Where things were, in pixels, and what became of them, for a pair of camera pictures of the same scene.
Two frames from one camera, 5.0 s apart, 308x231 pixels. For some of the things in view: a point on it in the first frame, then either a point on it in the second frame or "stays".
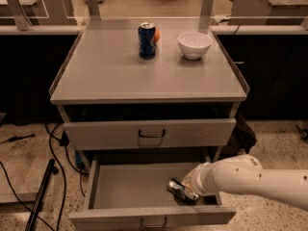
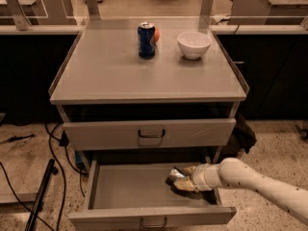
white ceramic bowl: x=193 y=44 stays
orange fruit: x=157 y=36 stays
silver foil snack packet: x=176 y=187 -> x=174 y=175
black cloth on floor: x=243 y=138 stays
